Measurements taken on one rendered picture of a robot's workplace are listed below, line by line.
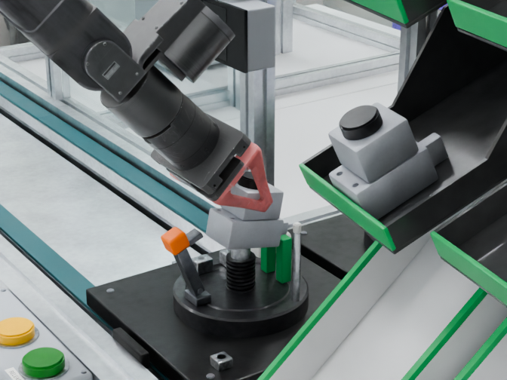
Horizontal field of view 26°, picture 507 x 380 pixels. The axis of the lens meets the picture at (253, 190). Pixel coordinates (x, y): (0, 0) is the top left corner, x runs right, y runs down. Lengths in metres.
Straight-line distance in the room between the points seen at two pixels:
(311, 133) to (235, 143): 0.93
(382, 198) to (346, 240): 0.50
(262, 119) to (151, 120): 0.34
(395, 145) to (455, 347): 0.16
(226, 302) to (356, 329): 0.21
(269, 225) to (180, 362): 0.17
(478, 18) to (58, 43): 0.38
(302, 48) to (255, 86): 1.18
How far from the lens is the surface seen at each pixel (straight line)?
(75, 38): 0.92
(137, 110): 0.97
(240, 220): 1.08
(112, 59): 0.93
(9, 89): 1.94
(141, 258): 1.37
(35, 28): 0.91
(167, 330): 1.10
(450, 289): 0.90
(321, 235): 1.30
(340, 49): 2.46
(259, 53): 1.22
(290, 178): 1.74
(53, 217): 1.49
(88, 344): 1.12
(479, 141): 0.84
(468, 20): 0.69
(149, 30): 0.97
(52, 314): 1.17
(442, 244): 0.74
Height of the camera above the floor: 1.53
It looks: 23 degrees down
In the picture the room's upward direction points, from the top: straight up
